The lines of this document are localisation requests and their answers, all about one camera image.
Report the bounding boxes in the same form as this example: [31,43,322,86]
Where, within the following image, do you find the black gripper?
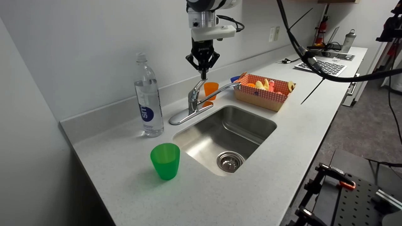
[185,38,221,82]

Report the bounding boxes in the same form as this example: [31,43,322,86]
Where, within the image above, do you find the chrome tap lever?
[190,78,207,97]

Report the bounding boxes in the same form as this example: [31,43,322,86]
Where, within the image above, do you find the orange plastic cup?
[202,81,220,103]

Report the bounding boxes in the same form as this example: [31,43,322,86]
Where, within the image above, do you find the chrome faucet base and spout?
[167,81,241,127]

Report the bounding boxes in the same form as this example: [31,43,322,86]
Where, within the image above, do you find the yellow white toy banana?
[254,78,271,92]

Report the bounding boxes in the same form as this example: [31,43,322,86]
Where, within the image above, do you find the orange checkered cardboard box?
[232,73,298,113]

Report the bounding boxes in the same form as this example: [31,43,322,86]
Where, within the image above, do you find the clear plastic water bottle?
[132,52,166,139]

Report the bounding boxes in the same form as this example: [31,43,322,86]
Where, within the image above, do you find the stainless steel sink basin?
[172,105,279,179]

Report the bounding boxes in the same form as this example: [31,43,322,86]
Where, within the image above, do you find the metal sink drain strainer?
[215,150,246,174]

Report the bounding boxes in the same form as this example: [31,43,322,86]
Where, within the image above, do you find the green plastic cup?
[149,142,181,183]

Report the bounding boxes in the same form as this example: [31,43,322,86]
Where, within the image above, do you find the grey computer keyboard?
[294,58,347,78]

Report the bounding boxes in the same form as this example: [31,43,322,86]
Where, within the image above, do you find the red black tool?
[313,4,330,48]

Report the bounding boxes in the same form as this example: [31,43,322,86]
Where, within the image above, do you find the grey drinking bottle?
[340,28,358,54]

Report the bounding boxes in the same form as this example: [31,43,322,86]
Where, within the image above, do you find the black clamp with orange tip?
[293,162,358,226]

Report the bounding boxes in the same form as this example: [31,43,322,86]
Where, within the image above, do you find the black tripod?
[376,0,402,92]

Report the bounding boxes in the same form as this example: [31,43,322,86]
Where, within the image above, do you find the black perforated breadboard table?
[322,175,402,226]

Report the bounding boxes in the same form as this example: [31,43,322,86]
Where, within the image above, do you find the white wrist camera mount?
[187,12,239,43]

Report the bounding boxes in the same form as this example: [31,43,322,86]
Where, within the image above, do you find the white wall outlet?
[269,26,283,43]

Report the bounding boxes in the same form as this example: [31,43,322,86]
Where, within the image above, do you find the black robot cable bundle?
[275,0,402,106]

